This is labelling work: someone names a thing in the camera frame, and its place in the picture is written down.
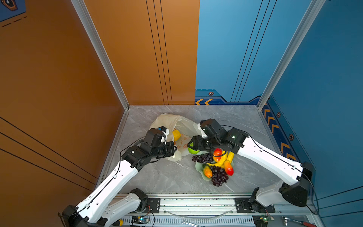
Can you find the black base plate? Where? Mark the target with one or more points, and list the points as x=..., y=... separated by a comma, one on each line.
x=244, y=206
x=151, y=205

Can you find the red handled tool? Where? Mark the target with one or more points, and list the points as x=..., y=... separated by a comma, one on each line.
x=303, y=223

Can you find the red yellow mango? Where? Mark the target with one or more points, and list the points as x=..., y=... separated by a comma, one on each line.
x=228, y=168

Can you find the small purple grape bunch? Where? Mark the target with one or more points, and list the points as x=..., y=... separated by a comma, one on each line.
x=203, y=158

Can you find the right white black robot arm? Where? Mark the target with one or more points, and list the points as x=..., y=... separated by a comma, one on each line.
x=295, y=178

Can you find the right green circuit board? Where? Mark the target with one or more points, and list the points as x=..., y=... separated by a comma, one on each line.
x=265, y=219

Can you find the large purple grape bunch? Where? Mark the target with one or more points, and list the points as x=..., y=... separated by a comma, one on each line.
x=219, y=176

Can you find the yellow black screwdriver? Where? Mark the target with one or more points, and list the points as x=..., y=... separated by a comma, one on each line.
x=118, y=223

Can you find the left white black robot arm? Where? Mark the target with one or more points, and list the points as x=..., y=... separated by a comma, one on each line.
x=97, y=210

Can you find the red apple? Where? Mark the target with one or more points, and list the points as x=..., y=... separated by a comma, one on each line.
x=217, y=155

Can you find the left green circuit board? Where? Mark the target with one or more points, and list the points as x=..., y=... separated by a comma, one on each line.
x=140, y=221

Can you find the aluminium front rail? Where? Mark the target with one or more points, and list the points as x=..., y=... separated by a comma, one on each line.
x=216, y=210

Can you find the green circuit board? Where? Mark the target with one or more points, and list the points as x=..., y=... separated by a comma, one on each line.
x=265, y=219
x=140, y=221

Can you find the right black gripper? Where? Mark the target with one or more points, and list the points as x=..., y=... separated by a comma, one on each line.
x=196, y=140

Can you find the light green fruit plate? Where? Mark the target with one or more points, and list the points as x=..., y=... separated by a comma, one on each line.
x=199, y=167

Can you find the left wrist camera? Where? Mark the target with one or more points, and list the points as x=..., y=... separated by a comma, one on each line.
x=165, y=132

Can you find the yellow banana bunch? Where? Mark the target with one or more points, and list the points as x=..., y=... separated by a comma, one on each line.
x=227, y=157

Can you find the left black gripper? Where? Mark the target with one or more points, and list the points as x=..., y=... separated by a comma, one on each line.
x=170, y=152

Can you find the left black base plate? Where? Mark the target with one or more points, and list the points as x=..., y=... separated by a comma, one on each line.
x=151, y=205

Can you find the green custard apple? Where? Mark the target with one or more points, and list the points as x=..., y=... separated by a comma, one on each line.
x=191, y=148

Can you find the yellow ribbed fruit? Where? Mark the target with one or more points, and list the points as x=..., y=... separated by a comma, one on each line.
x=176, y=134

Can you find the silver wrench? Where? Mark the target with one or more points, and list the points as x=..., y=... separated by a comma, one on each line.
x=189, y=223

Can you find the small orange mango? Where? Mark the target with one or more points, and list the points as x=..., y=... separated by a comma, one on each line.
x=207, y=172

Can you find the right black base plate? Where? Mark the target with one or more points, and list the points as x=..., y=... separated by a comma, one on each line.
x=244, y=206

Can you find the translucent plastic bag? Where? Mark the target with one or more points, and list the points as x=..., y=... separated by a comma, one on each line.
x=181, y=132

